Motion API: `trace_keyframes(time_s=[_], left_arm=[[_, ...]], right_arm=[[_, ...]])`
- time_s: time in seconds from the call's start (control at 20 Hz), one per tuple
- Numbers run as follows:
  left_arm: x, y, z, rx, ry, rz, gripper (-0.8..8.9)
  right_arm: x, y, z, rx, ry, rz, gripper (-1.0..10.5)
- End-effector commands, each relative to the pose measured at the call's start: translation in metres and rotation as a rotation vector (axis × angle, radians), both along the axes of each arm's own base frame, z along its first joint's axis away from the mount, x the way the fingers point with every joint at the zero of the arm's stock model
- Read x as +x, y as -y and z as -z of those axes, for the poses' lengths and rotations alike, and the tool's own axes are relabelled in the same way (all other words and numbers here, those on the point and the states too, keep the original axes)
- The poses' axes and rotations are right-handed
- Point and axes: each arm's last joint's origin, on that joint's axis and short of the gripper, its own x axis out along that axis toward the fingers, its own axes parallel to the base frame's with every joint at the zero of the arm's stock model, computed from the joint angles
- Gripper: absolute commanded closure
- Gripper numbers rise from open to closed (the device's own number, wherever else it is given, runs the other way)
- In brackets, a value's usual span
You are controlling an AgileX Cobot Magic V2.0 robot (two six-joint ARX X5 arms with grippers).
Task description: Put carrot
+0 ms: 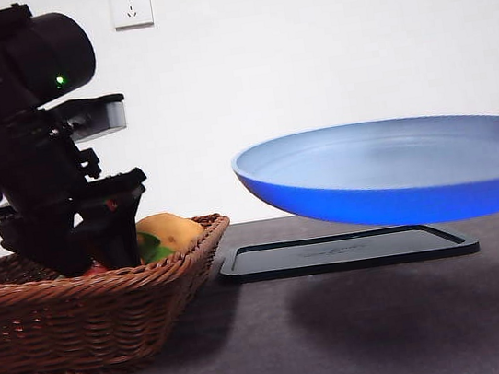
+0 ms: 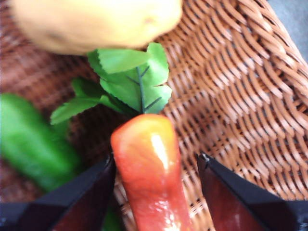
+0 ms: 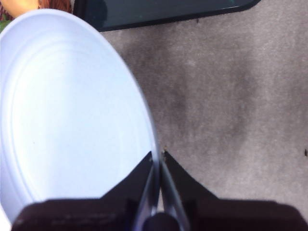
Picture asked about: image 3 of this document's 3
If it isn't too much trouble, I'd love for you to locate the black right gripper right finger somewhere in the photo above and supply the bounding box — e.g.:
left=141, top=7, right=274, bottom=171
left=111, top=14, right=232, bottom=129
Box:
left=161, top=150, right=308, bottom=231

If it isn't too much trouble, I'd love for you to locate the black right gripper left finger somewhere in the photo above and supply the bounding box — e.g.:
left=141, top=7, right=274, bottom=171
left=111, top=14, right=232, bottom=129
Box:
left=11, top=151, right=155, bottom=231

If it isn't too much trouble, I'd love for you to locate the blue round plate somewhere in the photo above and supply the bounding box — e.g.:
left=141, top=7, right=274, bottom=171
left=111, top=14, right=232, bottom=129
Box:
left=0, top=9, right=161, bottom=226

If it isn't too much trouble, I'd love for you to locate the brown woven wicker basket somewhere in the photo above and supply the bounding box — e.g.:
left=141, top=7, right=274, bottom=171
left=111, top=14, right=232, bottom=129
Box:
left=38, top=0, right=74, bottom=13

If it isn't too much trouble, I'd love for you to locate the yellow-brown potato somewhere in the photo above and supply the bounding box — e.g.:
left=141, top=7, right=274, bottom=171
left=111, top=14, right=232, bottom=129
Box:
left=3, top=0, right=40, bottom=14

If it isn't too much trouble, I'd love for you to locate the black rectangular tray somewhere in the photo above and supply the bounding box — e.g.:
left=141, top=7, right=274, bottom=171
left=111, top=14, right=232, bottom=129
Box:
left=73, top=0, right=262, bottom=32

